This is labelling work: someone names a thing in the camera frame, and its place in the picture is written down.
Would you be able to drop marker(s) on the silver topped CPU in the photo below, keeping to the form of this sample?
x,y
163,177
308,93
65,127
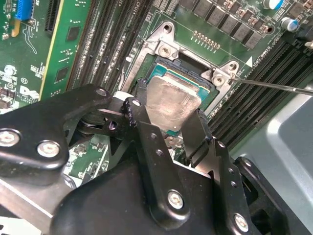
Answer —
x,y
171,98

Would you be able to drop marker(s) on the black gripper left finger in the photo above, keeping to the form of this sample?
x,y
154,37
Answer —
x,y
36,117

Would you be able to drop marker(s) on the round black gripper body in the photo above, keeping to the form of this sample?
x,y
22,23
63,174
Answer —
x,y
110,208

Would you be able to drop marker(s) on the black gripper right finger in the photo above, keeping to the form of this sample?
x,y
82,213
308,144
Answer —
x,y
236,203

